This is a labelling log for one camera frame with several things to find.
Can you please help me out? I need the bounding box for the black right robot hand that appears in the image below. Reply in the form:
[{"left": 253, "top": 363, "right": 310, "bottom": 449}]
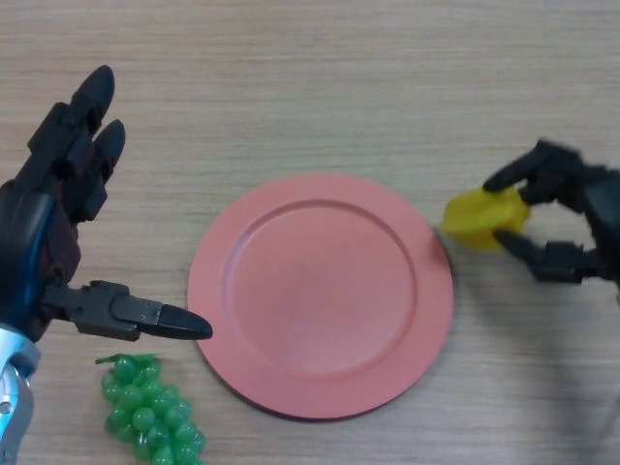
[{"left": 482, "top": 139, "right": 620, "bottom": 307}]

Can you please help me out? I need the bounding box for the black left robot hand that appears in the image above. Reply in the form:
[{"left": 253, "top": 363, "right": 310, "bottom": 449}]
[{"left": 0, "top": 65, "right": 214, "bottom": 344}]

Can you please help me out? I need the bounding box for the yellow starfruit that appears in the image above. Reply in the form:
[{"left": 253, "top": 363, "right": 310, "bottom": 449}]
[{"left": 442, "top": 187, "right": 532, "bottom": 254}]

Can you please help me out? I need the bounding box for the pink round plate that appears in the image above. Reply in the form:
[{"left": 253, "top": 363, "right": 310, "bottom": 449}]
[{"left": 187, "top": 173, "right": 455, "bottom": 422}]

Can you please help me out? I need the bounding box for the green grape bunch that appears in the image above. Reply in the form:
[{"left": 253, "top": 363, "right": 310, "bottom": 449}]
[{"left": 94, "top": 353, "right": 207, "bottom": 465}]

